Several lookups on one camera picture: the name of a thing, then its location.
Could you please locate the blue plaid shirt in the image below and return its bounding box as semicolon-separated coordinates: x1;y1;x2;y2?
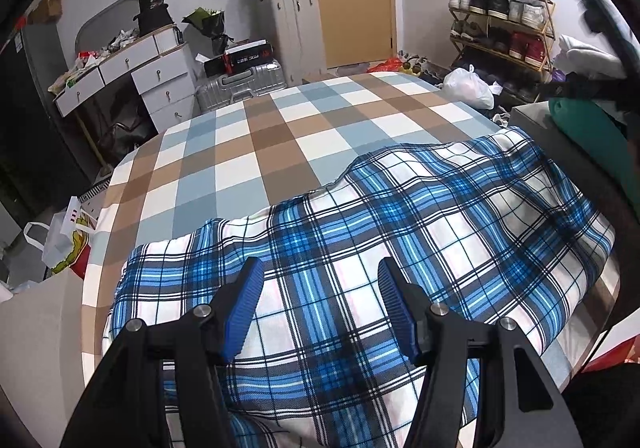
100;126;616;448

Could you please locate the orange plastic bag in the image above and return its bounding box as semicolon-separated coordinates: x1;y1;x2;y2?
369;57;403;74

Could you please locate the silver suitcase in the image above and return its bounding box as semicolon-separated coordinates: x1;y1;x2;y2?
195;59;287;114

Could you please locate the teal green garment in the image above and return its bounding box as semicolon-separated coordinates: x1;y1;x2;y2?
547;98;633;189

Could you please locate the white plastic bag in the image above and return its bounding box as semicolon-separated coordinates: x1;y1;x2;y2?
440;67;496;110

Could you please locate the white grey garment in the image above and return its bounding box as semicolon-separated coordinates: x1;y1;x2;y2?
556;34;632;79

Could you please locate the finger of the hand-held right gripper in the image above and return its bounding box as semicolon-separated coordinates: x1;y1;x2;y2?
570;0;640;79
542;75;640;110

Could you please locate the wooden shoe rack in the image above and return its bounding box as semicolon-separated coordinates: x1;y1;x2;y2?
447;0;557;84

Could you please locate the black labelled bag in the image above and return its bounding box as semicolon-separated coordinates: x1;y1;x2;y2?
132;0;176;36

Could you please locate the grey rounded board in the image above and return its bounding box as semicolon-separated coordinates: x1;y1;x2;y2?
75;0;141;54

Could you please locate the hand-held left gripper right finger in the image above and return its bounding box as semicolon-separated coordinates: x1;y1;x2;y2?
377;257;586;448

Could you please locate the open small cardboard box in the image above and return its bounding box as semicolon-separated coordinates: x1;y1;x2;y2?
27;0;68;24

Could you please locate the dark wrapped flower bouquet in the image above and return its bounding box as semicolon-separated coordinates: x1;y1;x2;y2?
182;7;228;54

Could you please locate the black duffel bag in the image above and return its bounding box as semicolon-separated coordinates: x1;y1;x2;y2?
97;88;156;161

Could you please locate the checked bed sheet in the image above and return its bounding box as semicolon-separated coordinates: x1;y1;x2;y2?
80;73;621;448

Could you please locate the white desk with drawers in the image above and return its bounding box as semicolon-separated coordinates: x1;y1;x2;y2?
54;30;197;169

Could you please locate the black red shoe box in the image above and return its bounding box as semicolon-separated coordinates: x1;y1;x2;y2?
204;42;274;78

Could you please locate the desk clutter pile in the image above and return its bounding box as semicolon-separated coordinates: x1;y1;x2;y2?
47;28;141;94

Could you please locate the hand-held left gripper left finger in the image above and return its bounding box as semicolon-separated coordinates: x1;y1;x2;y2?
59;257;266;448

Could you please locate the dark refrigerator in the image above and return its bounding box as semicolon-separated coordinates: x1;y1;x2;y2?
0;23;93;209

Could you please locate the white red shopping bag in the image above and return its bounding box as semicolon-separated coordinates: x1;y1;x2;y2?
24;196;98;279

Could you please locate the white tall cabinet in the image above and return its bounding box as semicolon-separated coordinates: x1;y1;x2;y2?
257;0;328;85

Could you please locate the patterned rug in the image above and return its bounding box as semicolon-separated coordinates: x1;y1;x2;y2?
80;175;113;202

